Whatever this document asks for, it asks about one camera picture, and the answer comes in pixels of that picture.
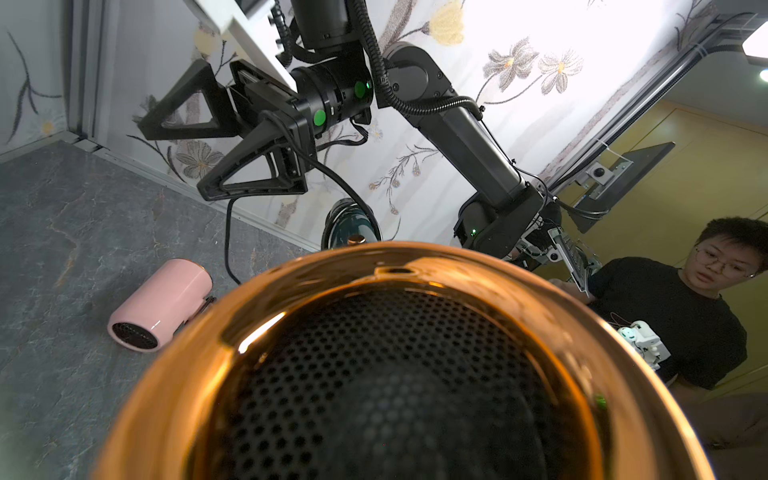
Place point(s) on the operator in black shirt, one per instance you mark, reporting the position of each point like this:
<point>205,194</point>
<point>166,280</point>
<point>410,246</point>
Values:
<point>706,341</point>

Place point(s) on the pink hair dryer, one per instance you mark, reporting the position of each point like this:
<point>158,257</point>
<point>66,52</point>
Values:
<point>149,318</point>

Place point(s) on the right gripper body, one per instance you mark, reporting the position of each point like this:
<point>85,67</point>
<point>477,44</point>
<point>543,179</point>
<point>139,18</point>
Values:
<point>254,93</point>

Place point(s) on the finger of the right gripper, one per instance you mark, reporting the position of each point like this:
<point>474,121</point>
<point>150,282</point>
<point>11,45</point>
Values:
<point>196,107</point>
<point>268,161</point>

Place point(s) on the dark green hair dryer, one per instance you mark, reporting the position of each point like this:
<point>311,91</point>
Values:
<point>399,360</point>

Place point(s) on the black monitor on stand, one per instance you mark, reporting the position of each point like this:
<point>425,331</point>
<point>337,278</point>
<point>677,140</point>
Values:
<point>611,184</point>

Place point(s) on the white teleoperation controller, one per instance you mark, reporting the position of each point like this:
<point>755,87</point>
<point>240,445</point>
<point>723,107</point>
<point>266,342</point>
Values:
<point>646,343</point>

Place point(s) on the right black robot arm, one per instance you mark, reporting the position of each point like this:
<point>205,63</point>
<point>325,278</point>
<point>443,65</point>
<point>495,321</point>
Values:
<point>324,66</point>

